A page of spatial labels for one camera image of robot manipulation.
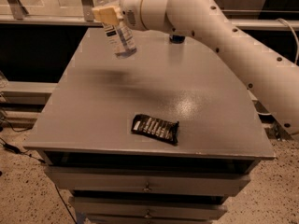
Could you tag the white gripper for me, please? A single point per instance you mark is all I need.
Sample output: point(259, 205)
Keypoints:
point(131, 10)

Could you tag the clear plastic water bottle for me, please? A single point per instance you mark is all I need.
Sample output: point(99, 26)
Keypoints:
point(119, 36)

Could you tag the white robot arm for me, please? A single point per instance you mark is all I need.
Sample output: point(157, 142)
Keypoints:
point(273, 79)

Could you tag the metal window railing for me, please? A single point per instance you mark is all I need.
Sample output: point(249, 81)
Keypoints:
point(246, 14)

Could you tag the blue Pepsi can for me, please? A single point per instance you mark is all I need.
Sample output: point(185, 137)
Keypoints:
point(176, 39)

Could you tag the black snack wrapper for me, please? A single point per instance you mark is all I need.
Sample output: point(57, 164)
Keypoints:
point(158, 129)

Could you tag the grey drawer cabinet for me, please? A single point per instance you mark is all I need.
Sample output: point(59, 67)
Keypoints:
point(87, 121)

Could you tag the upper grey drawer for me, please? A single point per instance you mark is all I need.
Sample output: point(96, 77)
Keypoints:
point(222, 185)

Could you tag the grey drawer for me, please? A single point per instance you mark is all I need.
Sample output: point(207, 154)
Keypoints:
point(147, 209)
point(222, 185)

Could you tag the lower grey drawer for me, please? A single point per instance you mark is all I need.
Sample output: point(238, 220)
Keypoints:
point(147, 209)

